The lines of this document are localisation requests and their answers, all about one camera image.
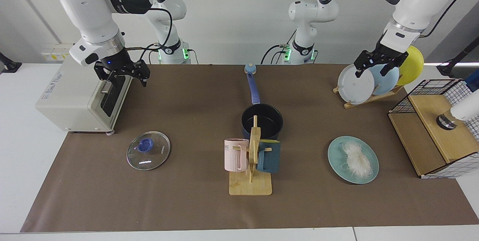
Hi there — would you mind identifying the glass lid with blue knob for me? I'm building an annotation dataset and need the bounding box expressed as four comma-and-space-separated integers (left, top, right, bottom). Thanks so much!
126, 131, 171, 171

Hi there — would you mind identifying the white vermicelli bundle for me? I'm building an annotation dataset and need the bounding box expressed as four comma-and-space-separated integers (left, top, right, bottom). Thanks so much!
341, 141, 373, 179

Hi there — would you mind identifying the light blue round plate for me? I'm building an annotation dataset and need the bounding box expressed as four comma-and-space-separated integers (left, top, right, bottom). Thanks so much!
370, 63, 400, 96

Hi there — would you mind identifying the white round plate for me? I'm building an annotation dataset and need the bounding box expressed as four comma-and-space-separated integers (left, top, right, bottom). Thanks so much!
337, 64, 376, 105

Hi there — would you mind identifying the yellow round plate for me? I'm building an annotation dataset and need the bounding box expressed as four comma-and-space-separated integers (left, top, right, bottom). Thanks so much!
396, 45, 425, 86

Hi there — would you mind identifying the wooden plate rack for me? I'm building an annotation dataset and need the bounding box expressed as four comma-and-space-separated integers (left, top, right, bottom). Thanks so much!
333, 85, 405, 109

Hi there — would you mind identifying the teal round plate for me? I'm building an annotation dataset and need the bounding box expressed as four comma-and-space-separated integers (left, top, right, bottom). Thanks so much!
328, 136, 379, 184

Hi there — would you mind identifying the pale toaster oven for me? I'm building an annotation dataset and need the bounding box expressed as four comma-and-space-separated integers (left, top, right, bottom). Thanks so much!
36, 60, 133, 136

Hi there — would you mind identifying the black clamp stand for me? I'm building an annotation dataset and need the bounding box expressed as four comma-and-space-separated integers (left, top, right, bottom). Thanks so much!
0, 52, 22, 74
436, 37, 479, 77

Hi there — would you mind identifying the pink ribbed mug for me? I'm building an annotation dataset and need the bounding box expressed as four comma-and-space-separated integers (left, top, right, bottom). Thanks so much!
224, 138, 249, 172

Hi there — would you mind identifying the brown table cloth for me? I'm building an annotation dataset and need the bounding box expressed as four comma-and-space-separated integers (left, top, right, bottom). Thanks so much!
20, 64, 479, 233

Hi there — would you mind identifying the dark teal mug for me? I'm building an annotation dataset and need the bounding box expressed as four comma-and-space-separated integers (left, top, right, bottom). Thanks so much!
257, 139, 281, 173

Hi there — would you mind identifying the wooden cup stand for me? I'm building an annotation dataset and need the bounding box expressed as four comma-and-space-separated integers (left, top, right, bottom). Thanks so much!
229, 115, 273, 196

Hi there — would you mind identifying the white wall socket strip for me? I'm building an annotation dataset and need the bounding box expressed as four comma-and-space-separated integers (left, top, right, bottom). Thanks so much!
40, 43, 75, 62

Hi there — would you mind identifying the wire basket with wooden floor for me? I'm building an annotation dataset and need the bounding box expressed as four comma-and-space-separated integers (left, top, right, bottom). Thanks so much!
388, 79, 479, 179

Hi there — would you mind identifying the white cylinder with silver ring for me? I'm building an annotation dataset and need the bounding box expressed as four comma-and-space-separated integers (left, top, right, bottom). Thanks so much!
436, 99, 479, 130

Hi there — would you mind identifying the black base cable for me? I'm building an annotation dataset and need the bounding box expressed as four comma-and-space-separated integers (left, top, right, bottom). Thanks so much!
261, 44, 289, 65

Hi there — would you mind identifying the black pot with blue handle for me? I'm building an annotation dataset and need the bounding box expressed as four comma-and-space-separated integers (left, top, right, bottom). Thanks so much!
241, 73, 284, 140

